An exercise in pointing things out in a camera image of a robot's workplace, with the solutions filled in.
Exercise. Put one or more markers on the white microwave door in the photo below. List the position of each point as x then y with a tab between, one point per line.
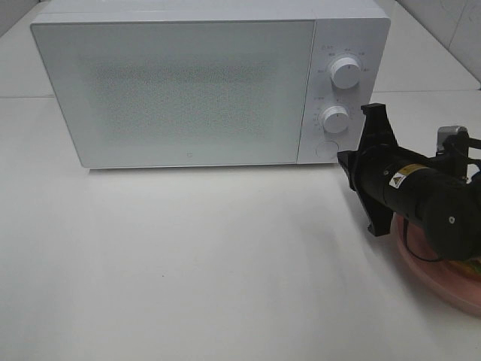
139	95

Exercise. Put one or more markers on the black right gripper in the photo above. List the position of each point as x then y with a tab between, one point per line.
390	179

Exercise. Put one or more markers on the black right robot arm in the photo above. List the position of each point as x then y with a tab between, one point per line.
457	237

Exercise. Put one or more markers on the white microwave oven body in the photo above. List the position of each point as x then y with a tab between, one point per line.
341	28

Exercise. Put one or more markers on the upper white microwave knob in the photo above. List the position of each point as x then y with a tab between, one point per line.
345	72

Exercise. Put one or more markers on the burger with sesame-free bun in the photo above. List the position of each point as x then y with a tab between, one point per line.
469	268

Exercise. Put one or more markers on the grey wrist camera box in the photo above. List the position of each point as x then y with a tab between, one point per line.
449	133

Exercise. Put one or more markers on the lower white microwave knob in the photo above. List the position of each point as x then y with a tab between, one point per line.
335	119

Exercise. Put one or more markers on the round white door release button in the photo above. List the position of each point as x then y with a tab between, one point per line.
326	151

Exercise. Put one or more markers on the white microwave knob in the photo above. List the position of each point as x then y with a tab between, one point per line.
335	119
345	72

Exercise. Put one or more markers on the pink round plate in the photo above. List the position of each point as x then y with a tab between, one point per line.
450	281

